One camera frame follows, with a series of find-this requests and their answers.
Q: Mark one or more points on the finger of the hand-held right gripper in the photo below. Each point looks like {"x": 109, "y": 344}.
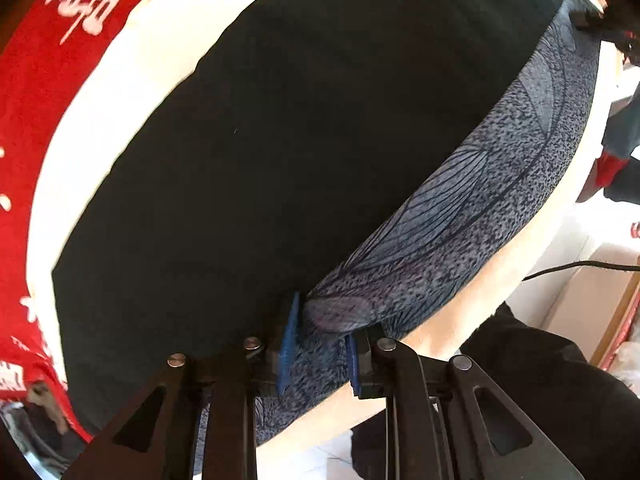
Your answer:
{"x": 581, "y": 21}

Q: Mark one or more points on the cardboard box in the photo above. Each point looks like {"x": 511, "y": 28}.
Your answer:
{"x": 595, "y": 305}

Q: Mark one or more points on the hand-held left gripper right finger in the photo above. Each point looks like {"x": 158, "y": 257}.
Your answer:
{"x": 352, "y": 360}

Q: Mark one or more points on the red printed blanket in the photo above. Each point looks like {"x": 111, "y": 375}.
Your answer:
{"x": 40, "y": 85}

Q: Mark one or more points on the cream mat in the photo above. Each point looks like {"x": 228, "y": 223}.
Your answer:
{"x": 100, "y": 110}

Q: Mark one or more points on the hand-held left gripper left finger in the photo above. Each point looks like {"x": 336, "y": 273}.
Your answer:
{"x": 290, "y": 340}

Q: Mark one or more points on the black pants with patterned lining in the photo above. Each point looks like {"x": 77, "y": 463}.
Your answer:
{"x": 280, "y": 150}

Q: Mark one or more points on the person's right leg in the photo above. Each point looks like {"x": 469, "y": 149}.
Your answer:
{"x": 540, "y": 375}

